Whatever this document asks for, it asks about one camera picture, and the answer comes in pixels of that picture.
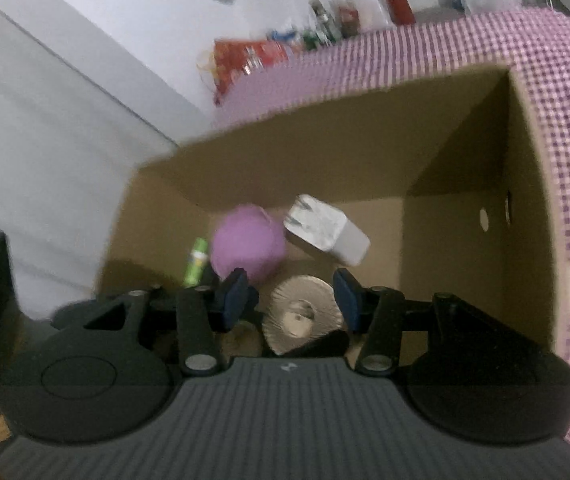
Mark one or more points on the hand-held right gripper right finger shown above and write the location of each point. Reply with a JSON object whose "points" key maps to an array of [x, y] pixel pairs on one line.
{"points": [[347, 301]]}

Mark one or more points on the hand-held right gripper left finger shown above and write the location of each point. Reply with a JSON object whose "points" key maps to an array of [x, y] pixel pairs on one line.
{"points": [[235, 296]]}

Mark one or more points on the black cylinder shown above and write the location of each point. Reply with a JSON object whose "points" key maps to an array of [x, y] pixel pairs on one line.
{"points": [[332, 344]]}

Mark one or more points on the toilet paper roll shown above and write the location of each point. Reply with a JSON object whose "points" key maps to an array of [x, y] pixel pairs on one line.
{"points": [[297, 310]]}

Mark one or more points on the brown cardboard box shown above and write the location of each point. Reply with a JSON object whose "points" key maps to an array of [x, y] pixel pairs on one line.
{"points": [[365, 160]]}

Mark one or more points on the green patterned tube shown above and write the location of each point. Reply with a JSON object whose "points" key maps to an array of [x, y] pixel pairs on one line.
{"points": [[196, 262]]}

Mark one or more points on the purple ball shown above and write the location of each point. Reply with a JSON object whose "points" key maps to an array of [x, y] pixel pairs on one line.
{"points": [[247, 240]]}

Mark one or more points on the white charger adapter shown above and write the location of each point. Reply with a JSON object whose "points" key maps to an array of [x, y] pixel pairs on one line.
{"points": [[327, 230]]}

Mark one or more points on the red snack bag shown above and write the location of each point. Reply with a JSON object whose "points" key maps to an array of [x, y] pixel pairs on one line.
{"points": [[245, 62]]}

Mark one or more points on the green glass bottle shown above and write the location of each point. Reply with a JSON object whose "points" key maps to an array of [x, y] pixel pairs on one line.
{"points": [[322, 22]]}

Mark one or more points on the red label bottle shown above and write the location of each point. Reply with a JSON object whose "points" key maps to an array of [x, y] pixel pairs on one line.
{"points": [[349, 17]]}

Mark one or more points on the purple checked cloth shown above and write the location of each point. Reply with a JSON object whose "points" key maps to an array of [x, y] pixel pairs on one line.
{"points": [[555, 60]]}

